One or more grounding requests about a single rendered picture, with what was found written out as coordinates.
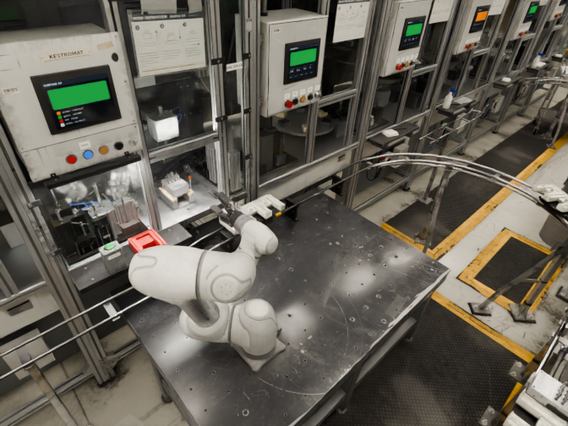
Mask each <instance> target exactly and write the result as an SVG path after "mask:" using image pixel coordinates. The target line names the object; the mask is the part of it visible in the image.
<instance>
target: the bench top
mask: <svg viewBox="0 0 568 426"><path fill-rule="evenodd" d="M297 219H298V221H296V222H295V221H293V220H292V219H291V218H289V217H288V216H286V215H284V214H283V213H282V214H281V215H279V216H277V217H275V218H273V222H272V223H270V224H268V225H266V226H267V227H268V228H269V229H270V230H271V231H272V232H273V233H274V234H275V235H276V237H277V239H278V246H277V248H276V251H275V252H274V253H272V254H262V255H261V256H260V258H259V261H258V264H257V265H256V276H255V279H254V283H253V285H252V286H251V287H250V289H249V290H248V292H247V293H246V294H245V295H244V296H243V297H242V298H240V299H238V300H237V301H235V302H233V303H230V304H236V305H237V304H241V303H244V302H246V301H248V300H250V299H254V298H259V299H263V300H265V301H266V302H268V303H269V304H270V305H271V307H272V308H273V309H274V311H275V314H276V319H277V325H279V326H280V327H281V328H282V329H281V332H280V333H279V334H278V335H277V336H276V338H277V339H278V340H279V341H280V342H282V343H283V344H285V345H286V350H285V351H284V352H280V353H279V354H278V355H276V356H275V357H274V358H272V359H271V360H270V361H269V362H268V363H267V364H266V365H265V366H263V367H262V368H261V369H260V371H259V372H258V373H257V374H255V373H253V372H252V369H251V368H250V366H249V365H248V364H247V363H246V362H245V360H244V359H243V358H242V357H241V356H240V355H239V353H238V352H237V351H236V350H234V349H233V348H231V343H227V342H223V343H221V342H209V341H198V340H195V339H192V338H190V337H188V336H186V335H185V334H184V333H183V332H182V331H181V329H180V326H179V318H180V314H181V312H182V309H181V308H180V307H179V306H178V305H177V304H171V303H168V302H165V301H162V300H160V299H157V298H150V299H148V300H146V301H144V302H143V303H141V304H139V305H137V306H136V307H134V308H132V309H130V310H129V311H127V312H125V313H123V316H124V317H125V319H126V320H127V321H128V323H129V324H130V326H131V327H132V328H133V330H134V332H135V333H136V335H137V336H138V338H139V339H140V340H141V342H142V343H143V345H144V346H145V348H146V350H147V351H148V353H149V354H150V355H151V357H152V358H153V360H154V361H155V362H156V364H157V366H158V367H159V369H160V370H161V372H162V373H163V374H164V376H165V377H166V379H167V381H168V382H169V384H170V385H171V386H172V388H173V389H174V390H175V392H176V393H177V395H178V397H179V398H180V400H181V401H182V403H183V405H184V406H185V407H186V408H187V410H188V412H189V413H190V415H191V416H192V418H193V419H194V421H195V422H196V423H197V424H198V426H297V425H298V424H299V423H300V422H301V421H302V420H303V419H304V418H305V417H306V416H307V415H308V414H309V413H310V412H311V411H312V410H313V409H314V408H315V407H316V406H317V405H318V404H319V403H320V402H321V401H322V400H323V399H324V398H325V397H326V396H327V395H328V394H329V393H330V392H331V391H332V390H333V389H334V388H335V387H336V386H337V385H338V384H339V383H340V382H341V381H342V380H343V379H344V378H345V377H346V376H347V375H348V374H349V373H350V372H351V371H352V370H353V369H354V368H355V367H356V366H357V365H358V364H359V363H360V362H361V361H362V360H363V359H364V358H365V357H366V356H367V355H368V354H369V353H370V352H371V351H372V350H373V349H374V348H375V347H376V346H377V345H378V344H379V343H380V342H381V341H382V340H383V339H384V338H385V337H386V336H387V335H388V334H389V333H390V332H391V331H392V330H393V329H394V328H395V327H396V326H397V325H398V324H399V323H400V322H401V321H402V320H403V319H404V318H405V317H406V316H407V315H408V314H409V313H410V312H411V311H412V310H413V309H414V308H415V307H416V306H417V305H418V304H419V303H420V302H421V301H422V300H423V299H424V298H425V297H426V296H427V295H428V294H429V293H430V292H431V291H432V290H433V289H434V288H435V287H436V286H437V285H438V284H439V283H440V282H441V281H442V280H443V279H444V278H445V277H446V276H447V275H448V274H449V273H450V272H451V269H450V268H448V267H447V266H445V265H443V264H441V263H440V262H439V261H437V260H435V259H433V258H431V257H430V256H428V255H426V254H425V253H423V252H421V251H420V250H418V249H417V248H414V247H413V246H412V245H410V244H408V243H406V242H405V241H403V240H401V239H400V238H398V237H397V236H395V235H393V234H392V233H390V232H387V231H386V230H385V229H383V228H382V227H380V226H378V225H376V224H375V223H373V222H372V221H370V220H368V219H367V218H365V217H363V216H361V215H359V214H358V213H357V212H355V211H354V210H351V209H350V208H348V207H346V206H345V205H343V204H342V203H340V202H338V201H337V200H335V199H333V198H331V197H330V196H329V195H327V194H325V193H321V194H318V195H316V196H314V197H313V198H312V199H309V200H307V201H305V202H303V203H302V204H300V205H299V207H298V214H297ZM363 221H364V223H363ZM354 244H357V246H354ZM395 255H397V256H398V257H397V258H396V257H395ZM331 261H333V263H331ZM146 297H148V295H144V294H143V293H141V292H139V291H137V290H136V289H135V288H134V289H132V290H130V291H128V292H126V293H124V294H123V295H121V296H119V297H117V298H114V299H113V301H114V302H115V304H116V305H117V306H118V308H119V309H120V311H122V310H124V309H126V308H127V307H129V306H131V305H133V304H135V303H137V302H138V301H140V300H142V299H143V298H146Z"/></svg>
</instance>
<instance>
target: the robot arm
mask: <svg viewBox="0 0 568 426"><path fill-rule="evenodd" d="M208 193H209V194H211V195H212V196H213V197H214V198H216V199H219V200H220V202H221V203H222V205H223V206H224V207H225V211H226V212H227V213H223V210H221V209H220V208H219V207H218V206H217V205H211V206H210V208H211V209H212V210H213V211H214V212H215V213H216V214H218V215H217V217H220V221H223V222H224V223H226V224H227V225H228V226H229V227H230V228H232V227H234V230H235V231H236V232H238V233H239V234H240V235H241V236H242V239H241V243H240V244H239V246H238V249H237V250H236V251H235V252H232V253H224V252H216V251H210V250H203V249H198V248H191V247H185V246H173V245H159V246H154V247H149V248H145V249H142V250H140V251H139V252H138V253H137V254H136V255H135V256H134V257H133V258H132V260H131V263H130V266H129V271H128V278H129V281H130V283H131V284H132V286H133V288H135V289H136V290H137V291H139V292H141V293H143V294H144V295H148V296H152V297H153V298H157V299H160V300H162V301H165V302H168V303H171V304H177V305H178V306H179V307H180V308H181V309H182V312H181V314H180V318H179V326H180V329H181V331H182V332H183V333H184V334H185V335H186V336H188V337H190V338H192V339H195V340H198V341H209V342H221V343H223V342H227V343H231V348H233V349H234V350H236V351H237V352H238V353H239V355H240V356H241V357H242V358H243V359H244V360H245V362H246V363H247V364H248V365H249V366H250V368H251V369H252V372H253V373H255V374H257V373H258V372H259V371H260V369H261V368H262V367H263V366H265V365H266V364H267V363H268V362H269V361H270V360H271V359H272V358H274V357H275V356H276V355H278V354H279V353H280V352H284V351H285V350H286V345H285V344H283V343H282V342H280V341H279V340H278V339H277V338H276V336H277V335H278V334H279V333H280V332H281V329H282V328H281V327H280V326H279V325H277V319H276V314H275V311H274V309H273V308H272V307H271V305H270V304H269V303H268V302H266V301H265V300H263V299H259V298H254V299H250V300H248V301H246V302H244V303H241V304H237V305H236V304H230V303H233V302H235V301H237V300H238V299H240V298H242V297H243V296H244V295H245V294H246V293H247V292H248V291H249V289H250V287H251V286H252V285H253V283H254V279H255V276H256V265H257V264H258V261H259V258H260V256H261V255H262V254H272V253H274V252H275V251H276V248H277V246H278V239H277V237H276V235H275V234H274V233H273V232H272V231H271V230H270V229H269V228H268V227H267V226H266V225H264V224H263V223H261V222H259V221H256V220H255V219H254V218H252V217H251V216H249V215H247V214H244V213H242V211H239V210H236V209H235V208H234V207H233V205H235V203H234V202H233V201H231V200H230V199H229V198H228V197H227V196H226V195H225V194H224V193H223V192H220V193H218V192H216V191H215V190H214V189H212V190H210V191H208ZM228 208H229V209H228Z"/></svg>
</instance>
